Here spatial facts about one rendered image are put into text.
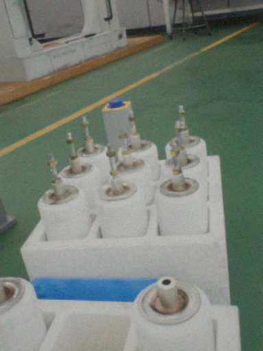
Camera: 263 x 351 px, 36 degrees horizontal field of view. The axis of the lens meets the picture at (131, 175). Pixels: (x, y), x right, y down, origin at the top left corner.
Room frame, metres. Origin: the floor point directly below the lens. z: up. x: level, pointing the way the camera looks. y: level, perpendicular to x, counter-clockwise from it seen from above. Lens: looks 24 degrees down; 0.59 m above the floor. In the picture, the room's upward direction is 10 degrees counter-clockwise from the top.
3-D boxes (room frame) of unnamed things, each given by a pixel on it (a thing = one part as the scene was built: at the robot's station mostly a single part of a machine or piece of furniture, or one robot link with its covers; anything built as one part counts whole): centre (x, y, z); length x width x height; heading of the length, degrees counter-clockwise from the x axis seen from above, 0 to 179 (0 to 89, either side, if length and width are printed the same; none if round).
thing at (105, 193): (0.71, 0.03, 0.25); 0.08 x 0.08 x 0.01
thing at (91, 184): (0.85, 0.12, 0.16); 0.10 x 0.10 x 0.18
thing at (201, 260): (0.82, 0.00, 0.09); 0.39 x 0.39 x 0.18; 76
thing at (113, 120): (1.12, 0.01, 0.16); 0.07 x 0.07 x 0.31; 76
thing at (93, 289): (0.57, 0.10, 0.06); 0.30 x 0.11 x 0.12; 74
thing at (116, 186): (0.71, 0.03, 0.26); 0.02 x 0.02 x 0.03
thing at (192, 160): (0.79, -0.11, 0.25); 0.08 x 0.08 x 0.01
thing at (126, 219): (0.71, 0.03, 0.16); 0.10 x 0.10 x 0.18
